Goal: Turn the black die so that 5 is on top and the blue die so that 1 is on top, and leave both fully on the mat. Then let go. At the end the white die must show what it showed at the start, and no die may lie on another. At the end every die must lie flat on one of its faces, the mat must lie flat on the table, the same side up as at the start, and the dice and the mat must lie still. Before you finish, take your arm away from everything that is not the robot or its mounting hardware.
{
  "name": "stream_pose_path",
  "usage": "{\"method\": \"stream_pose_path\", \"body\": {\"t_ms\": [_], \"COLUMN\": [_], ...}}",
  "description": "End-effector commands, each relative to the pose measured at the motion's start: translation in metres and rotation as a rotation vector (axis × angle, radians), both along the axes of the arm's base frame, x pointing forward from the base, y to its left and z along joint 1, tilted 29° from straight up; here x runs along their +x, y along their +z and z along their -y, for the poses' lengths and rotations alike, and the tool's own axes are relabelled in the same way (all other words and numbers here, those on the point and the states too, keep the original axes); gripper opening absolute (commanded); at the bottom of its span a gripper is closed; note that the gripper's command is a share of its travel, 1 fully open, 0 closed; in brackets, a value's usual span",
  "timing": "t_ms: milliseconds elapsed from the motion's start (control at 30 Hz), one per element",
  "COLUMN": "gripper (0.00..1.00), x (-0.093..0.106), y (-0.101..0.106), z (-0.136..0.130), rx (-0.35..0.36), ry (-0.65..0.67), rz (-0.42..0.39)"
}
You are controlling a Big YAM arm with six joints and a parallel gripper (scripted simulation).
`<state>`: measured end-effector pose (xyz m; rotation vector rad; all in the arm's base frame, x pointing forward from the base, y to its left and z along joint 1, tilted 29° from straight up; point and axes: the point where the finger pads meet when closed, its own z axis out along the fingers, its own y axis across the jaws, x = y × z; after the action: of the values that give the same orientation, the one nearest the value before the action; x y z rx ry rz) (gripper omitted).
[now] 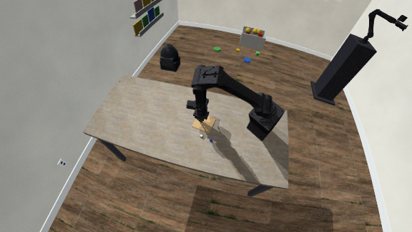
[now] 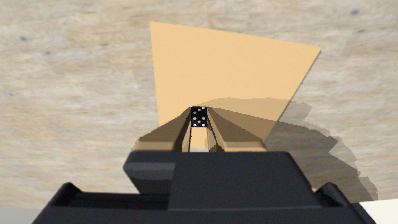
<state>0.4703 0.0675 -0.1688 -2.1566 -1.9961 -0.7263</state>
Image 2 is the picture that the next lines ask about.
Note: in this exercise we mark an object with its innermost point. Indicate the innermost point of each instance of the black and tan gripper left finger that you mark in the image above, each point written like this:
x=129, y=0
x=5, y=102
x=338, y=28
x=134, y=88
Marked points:
x=169, y=136

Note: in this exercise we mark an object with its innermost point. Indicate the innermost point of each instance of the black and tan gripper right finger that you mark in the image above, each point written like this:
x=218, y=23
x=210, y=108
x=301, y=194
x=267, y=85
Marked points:
x=230, y=137

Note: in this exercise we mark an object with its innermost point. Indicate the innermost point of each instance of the black die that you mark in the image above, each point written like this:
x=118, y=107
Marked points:
x=199, y=116

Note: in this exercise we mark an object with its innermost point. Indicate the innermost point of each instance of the tan flat mat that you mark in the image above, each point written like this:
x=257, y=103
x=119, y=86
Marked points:
x=246, y=79

